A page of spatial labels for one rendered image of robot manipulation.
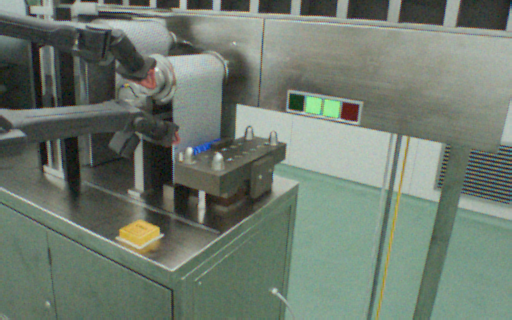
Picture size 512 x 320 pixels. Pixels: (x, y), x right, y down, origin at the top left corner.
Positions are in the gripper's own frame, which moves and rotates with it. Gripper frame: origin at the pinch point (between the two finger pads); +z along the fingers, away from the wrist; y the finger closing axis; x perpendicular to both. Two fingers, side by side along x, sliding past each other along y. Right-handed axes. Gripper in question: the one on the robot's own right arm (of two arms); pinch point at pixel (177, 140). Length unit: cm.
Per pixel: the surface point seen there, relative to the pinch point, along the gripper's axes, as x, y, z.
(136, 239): -27.9, 12.5, -17.2
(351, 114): 24, 43, 21
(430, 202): 43, 53, 280
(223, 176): -6.4, 20.0, -1.0
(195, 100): 13.6, 0.2, 1.3
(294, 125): 80, -81, 259
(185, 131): 3.6, 0.2, 1.9
